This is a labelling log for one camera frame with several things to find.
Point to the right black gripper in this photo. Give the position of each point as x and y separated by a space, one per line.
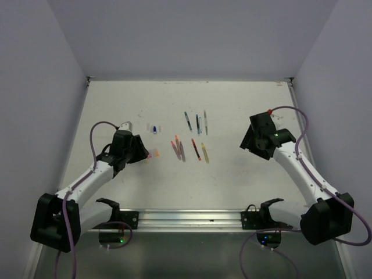
248 142

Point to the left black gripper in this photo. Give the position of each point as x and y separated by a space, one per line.
141 152

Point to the clear orange pen cap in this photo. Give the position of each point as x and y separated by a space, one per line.
155 152

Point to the orange highlighter pen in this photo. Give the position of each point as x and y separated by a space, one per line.
178 148

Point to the purple highlighter pen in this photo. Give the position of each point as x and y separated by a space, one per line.
182 152

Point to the yellow highlighter pen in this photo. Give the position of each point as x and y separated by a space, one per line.
205 153

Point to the thin green fineliner pen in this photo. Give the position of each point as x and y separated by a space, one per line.
205 122

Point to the red capped pen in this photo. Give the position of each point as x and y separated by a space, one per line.
195 149

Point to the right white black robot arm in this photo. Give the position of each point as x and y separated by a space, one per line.
327 214

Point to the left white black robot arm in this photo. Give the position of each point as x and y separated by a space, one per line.
61 219

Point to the blue gel pen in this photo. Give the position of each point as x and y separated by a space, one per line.
198 124

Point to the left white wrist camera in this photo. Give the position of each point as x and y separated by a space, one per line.
126 126

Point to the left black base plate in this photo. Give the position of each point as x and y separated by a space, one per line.
131 218

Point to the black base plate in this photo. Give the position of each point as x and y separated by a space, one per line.
252 220
131 218

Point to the aluminium front rail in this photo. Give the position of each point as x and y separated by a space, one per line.
187 220

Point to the aluminium rail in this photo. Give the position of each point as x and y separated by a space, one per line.
303 130
187 220

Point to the aluminium right side rail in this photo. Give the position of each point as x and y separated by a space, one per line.
303 130

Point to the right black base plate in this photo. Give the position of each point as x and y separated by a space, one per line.
252 220

